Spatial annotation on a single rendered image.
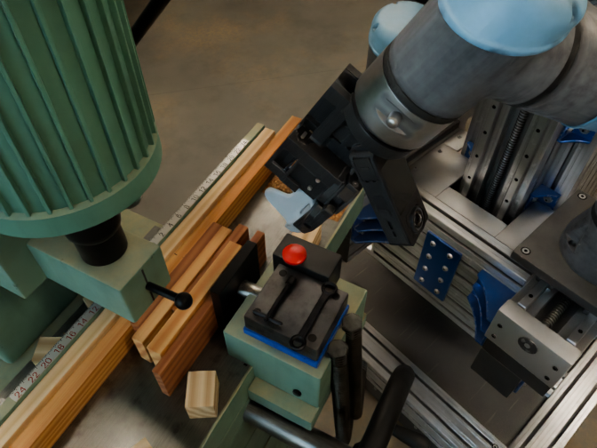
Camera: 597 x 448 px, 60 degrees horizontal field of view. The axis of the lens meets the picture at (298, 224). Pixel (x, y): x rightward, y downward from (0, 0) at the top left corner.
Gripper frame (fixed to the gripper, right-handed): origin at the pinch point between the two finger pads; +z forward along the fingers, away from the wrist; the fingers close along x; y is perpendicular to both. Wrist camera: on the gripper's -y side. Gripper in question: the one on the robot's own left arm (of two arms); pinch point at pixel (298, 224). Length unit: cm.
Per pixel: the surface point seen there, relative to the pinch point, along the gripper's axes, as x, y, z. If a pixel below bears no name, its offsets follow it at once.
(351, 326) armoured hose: 3.0, -13.2, 5.2
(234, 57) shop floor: -168, 54, 156
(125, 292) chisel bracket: 15.3, 9.8, 8.3
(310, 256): -1.5, -4.5, 5.8
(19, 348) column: 21.0, 17.5, 40.7
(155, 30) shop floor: -170, 101, 184
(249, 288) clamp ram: 3.6, -1.5, 13.0
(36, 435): 29.8, 7.4, 20.9
